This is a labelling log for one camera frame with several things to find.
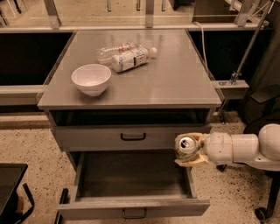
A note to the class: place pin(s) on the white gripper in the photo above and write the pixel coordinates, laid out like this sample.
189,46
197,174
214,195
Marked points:
218,147

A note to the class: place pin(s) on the green 7up soda can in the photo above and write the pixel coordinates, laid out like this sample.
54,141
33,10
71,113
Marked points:
186,146

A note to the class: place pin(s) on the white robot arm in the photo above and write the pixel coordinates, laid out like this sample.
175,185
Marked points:
261,151

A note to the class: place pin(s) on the grey metal drawer cabinet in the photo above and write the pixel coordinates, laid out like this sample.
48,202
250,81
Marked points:
173,88

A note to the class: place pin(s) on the open grey lower drawer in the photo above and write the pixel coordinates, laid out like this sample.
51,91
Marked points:
131,184

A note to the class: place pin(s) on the closed grey upper drawer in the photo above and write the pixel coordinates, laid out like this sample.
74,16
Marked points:
122,137

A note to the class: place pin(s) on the black office chair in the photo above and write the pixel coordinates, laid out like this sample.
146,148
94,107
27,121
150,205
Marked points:
258,112

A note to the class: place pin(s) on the metal clamp rod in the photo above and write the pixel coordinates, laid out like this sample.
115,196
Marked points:
249,43

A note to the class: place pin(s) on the white labelled plastic bottle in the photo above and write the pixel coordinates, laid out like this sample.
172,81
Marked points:
132,58

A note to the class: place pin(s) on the white ceramic bowl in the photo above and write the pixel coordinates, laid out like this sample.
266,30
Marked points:
91,79

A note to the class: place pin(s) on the clear empty plastic bottle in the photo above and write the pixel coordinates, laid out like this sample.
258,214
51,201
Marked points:
105,54

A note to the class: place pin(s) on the black side table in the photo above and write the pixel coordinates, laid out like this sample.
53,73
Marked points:
11,205

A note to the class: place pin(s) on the grey metal rail frame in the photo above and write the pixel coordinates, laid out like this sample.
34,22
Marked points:
74,15

